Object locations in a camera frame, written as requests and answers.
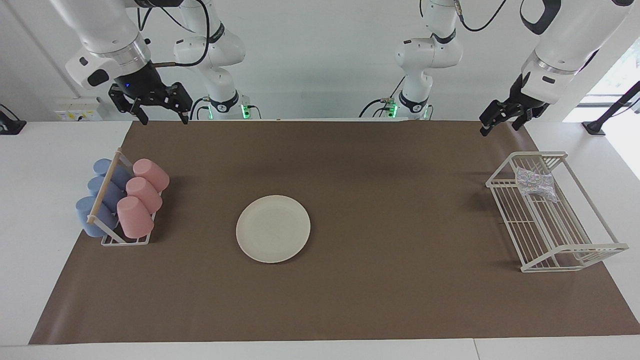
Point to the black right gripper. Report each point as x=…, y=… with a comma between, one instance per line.
x=142, y=85

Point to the cup rack with wooden bar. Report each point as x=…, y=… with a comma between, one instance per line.
x=105, y=187

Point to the black angled stand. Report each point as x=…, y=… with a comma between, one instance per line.
x=597, y=125

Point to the pink plastic cup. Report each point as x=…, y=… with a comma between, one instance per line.
x=135, y=217
x=145, y=194
x=151, y=173

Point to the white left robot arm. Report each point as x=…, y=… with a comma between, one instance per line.
x=575, y=30

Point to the blue plastic cup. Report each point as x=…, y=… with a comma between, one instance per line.
x=102, y=166
x=96, y=186
x=86, y=210

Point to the clear plastic bag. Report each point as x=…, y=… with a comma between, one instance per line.
x=536, y=184

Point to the cream round plate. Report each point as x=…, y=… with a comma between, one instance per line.
x=273, y=229

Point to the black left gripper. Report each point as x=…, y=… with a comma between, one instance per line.
x=525, y=97

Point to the white wall power outlet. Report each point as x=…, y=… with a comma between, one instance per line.
x=77, y=109

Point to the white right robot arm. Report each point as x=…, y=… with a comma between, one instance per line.
x=100, y=30

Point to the brown table mat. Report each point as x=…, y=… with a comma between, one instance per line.
x=350, y=300

